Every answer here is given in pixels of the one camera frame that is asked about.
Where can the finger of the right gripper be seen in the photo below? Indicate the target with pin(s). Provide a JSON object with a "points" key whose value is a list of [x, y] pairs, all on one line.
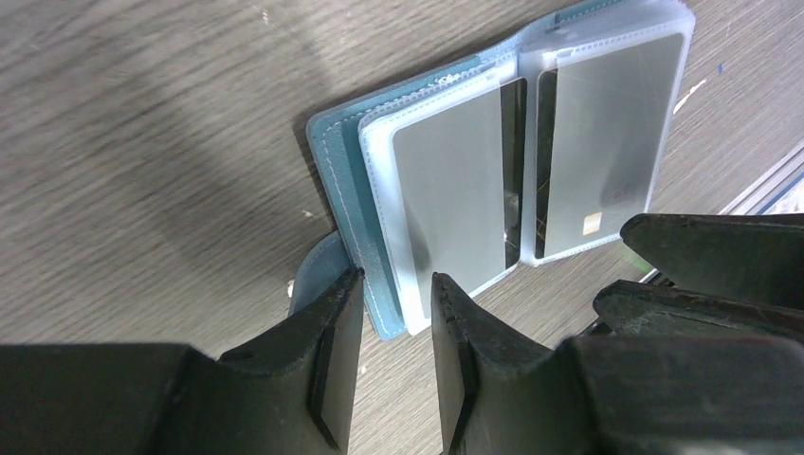
{"points": [[756, 259], [642, 310]]}

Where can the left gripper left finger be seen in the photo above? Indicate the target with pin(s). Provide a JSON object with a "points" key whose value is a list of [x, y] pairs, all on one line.
{"points": [[289, 390]]}

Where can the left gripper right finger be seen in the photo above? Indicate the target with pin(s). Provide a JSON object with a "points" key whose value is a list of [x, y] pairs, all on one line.
{"points": [[501, 392]]}

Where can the dark grey credit card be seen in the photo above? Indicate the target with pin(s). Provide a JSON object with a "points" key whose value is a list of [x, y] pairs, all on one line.
{"points": [[601, 124]]}

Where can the grey card left sleeve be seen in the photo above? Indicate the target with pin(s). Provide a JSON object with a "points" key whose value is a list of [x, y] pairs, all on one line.
{"points": [[457, 177]]}

